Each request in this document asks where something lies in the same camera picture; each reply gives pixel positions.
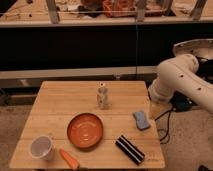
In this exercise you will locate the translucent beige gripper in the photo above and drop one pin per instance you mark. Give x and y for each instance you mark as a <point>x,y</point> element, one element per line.
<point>155,110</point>

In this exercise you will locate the orange crate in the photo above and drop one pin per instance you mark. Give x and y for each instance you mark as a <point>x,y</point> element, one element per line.
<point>118,8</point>

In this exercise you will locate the wooden table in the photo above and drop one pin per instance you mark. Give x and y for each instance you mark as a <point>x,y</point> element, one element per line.
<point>59,101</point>

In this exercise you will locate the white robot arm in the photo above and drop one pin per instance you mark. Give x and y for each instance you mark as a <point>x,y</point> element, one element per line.
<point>179,74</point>

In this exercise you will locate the blue sponge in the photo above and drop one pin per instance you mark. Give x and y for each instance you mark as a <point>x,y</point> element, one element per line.
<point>141,120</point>

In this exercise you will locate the black striped eraser block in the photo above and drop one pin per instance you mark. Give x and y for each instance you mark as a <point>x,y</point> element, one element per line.
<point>130,150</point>

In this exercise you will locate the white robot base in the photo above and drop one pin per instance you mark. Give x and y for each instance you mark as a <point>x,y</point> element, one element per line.
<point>201,48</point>

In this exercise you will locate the orange bowl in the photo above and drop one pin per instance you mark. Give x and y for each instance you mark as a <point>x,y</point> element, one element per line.
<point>85,130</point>

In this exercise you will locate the orange carrot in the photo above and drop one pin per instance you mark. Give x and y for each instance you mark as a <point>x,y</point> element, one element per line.
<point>71,161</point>

